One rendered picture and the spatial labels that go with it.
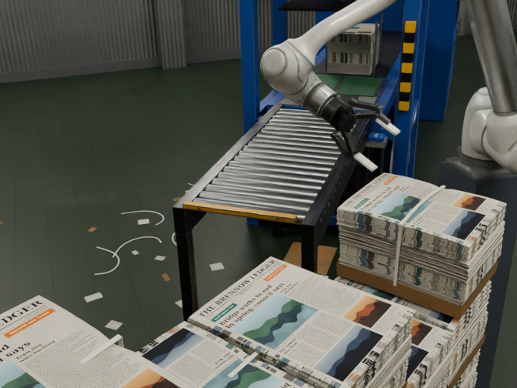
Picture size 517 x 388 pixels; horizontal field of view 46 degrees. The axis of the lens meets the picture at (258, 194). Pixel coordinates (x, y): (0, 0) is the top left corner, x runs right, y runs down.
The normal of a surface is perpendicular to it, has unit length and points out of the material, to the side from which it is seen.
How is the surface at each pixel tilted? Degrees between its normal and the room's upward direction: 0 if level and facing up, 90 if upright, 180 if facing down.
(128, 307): 0
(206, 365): 1
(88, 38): 90
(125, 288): 0
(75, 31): 90
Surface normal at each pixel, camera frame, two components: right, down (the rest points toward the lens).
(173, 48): 0.33, 0.40
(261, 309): -0.02, -0.90
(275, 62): -0.45, 0.03
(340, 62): -0.31, 0.41
